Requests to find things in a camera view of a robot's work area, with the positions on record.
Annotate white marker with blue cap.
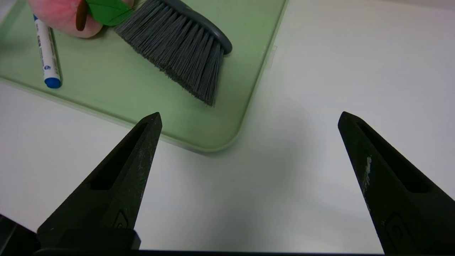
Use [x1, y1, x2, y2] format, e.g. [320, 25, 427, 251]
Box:
[33, 14, 62, 89]

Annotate grey hand brush green handle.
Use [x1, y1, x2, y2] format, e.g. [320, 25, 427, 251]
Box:
[114, 0, 233, 107]

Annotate pink plush peach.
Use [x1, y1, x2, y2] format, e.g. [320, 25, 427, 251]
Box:
[28, 0, 135, 38]

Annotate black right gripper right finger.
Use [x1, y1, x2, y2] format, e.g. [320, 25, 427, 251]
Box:
[338, 112, 455, 255]

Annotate light green plastic tray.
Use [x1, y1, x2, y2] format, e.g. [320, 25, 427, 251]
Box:
[0, 0, 289, 154]

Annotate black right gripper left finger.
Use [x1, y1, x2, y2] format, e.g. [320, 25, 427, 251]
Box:
[36, 112, 163, 251]

